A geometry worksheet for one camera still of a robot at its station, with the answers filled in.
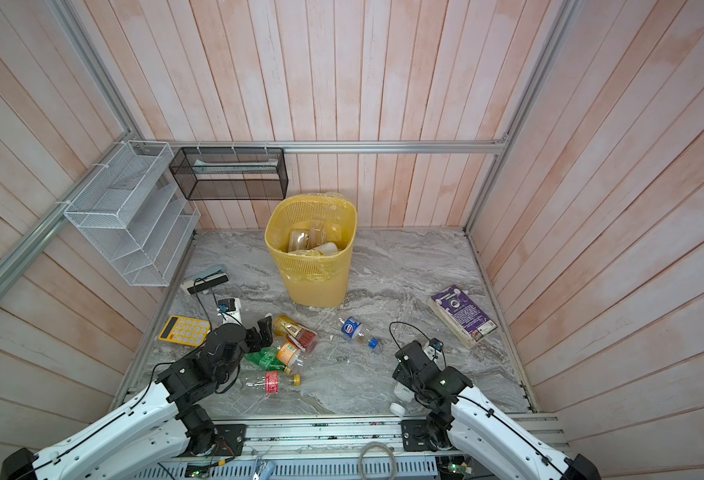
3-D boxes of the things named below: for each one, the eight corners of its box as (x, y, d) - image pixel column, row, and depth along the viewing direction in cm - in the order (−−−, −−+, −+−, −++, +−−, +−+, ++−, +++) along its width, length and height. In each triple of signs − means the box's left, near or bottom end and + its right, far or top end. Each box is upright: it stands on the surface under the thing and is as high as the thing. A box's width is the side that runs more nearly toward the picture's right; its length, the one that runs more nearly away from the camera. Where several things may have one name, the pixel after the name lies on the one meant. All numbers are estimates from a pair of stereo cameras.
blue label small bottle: (344, 341, 92) (344, 334, 87) (340, 326, 95) (340, 318, 91) (362, 337, 93) (363, 329, 88) (358, 321, 96) (358, 313, 92)
